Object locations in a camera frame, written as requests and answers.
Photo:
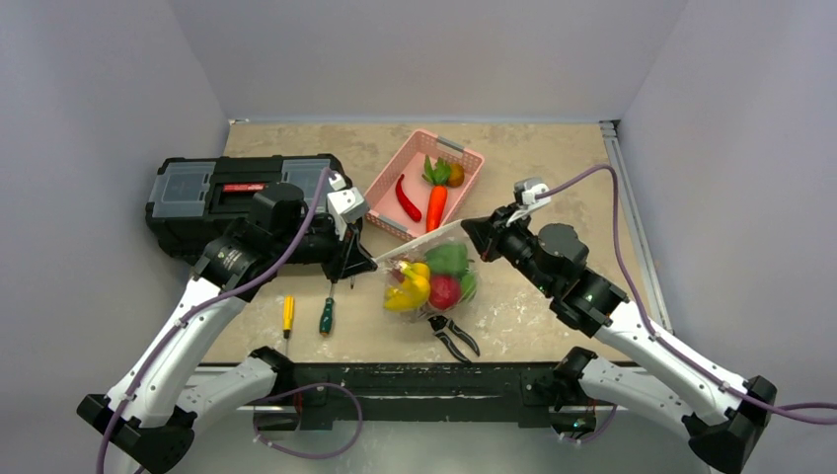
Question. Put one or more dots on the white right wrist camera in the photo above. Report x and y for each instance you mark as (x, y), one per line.
(529, 195)

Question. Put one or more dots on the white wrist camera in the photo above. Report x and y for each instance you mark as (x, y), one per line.
(346, 205)
(529, 195)

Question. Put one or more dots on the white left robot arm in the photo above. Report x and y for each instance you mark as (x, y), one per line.
(151, 415)

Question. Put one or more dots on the green bell pepper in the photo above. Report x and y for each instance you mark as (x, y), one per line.
(448, 259)

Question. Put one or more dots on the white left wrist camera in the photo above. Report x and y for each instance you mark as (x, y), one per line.
(346, 205)

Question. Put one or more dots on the brown kiwi fruit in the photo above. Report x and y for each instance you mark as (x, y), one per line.
(456, 176)

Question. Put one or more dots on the black handled pliers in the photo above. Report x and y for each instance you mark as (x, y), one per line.
(446, 330)

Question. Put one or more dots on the green striped watermelon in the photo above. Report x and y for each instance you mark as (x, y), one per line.
(468, 286)

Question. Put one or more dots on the red chili pepper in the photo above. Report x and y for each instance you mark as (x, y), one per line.
(411, 210)

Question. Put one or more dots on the green handled screwdriver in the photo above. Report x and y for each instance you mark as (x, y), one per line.
(327, 317)

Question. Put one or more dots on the red apple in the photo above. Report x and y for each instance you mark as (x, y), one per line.
(445, 292)

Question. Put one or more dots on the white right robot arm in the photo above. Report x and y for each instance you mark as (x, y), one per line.
(720, 413)

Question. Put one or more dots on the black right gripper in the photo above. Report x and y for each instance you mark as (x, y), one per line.
(491, 237)

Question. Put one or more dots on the orange carrot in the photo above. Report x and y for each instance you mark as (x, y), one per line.
(435, 207)

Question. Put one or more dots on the pink perforated plastic basket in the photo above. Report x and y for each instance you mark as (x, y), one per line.
(420, 148)

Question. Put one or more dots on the clear dotted zip top bag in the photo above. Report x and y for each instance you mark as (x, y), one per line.
(414, 252)

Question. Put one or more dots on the black plastic toolbox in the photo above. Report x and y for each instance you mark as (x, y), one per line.
(193, 200)

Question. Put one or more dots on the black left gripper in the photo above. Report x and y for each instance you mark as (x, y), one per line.
(347, 256)

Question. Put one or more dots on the yellow banana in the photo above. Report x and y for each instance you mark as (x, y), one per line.
(413, 293)

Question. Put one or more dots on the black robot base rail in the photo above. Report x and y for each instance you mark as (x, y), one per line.
(315, 395)

